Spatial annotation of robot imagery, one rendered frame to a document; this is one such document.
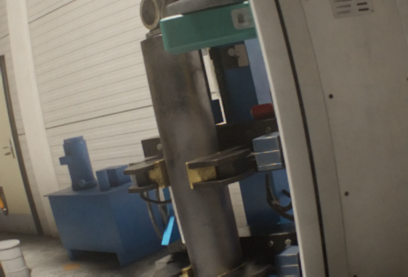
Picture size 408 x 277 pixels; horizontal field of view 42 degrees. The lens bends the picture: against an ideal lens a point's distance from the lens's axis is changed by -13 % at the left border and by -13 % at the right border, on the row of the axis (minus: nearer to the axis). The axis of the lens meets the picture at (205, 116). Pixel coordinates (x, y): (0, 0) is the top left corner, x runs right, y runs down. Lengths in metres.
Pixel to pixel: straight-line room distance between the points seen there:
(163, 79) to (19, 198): 4.70
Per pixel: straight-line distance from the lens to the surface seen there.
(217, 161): 2.06
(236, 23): 1.04
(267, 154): 2.17
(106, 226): 4.60
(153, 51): 2.21
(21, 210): 6.76
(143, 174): 2.36
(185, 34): 1.04
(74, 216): 4.86
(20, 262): 4.74
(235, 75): 2.60
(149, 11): 2.35
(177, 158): 2.22
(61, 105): 5.75
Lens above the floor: 1.25
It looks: 3 degrees down
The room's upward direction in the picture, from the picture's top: 12 degrees counter-clockwise
